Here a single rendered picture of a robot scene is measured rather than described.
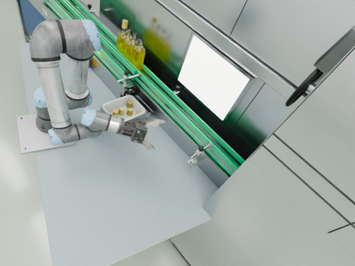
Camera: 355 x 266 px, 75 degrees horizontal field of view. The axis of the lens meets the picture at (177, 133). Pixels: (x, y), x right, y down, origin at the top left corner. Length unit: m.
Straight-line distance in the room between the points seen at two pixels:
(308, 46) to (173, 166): 0.88
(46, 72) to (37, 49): 0.08
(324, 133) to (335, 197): 0.21
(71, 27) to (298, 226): 1.09
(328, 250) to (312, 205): 0.18
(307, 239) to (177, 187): 0.65
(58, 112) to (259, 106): 0.93
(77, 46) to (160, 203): 0.81
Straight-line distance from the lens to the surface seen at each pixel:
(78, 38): 0.97
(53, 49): 0.96
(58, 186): 1.25
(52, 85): 0.99
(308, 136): 0.78
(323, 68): 0.90
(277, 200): 0.97
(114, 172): 1.28
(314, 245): 1.04
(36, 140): 1.39
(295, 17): 1.12
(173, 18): 1.45
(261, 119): 1.27
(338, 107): 0.73
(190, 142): 1.35
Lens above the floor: 1.87
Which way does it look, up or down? 47 degrees down
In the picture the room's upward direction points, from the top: 25 degrees clockwise
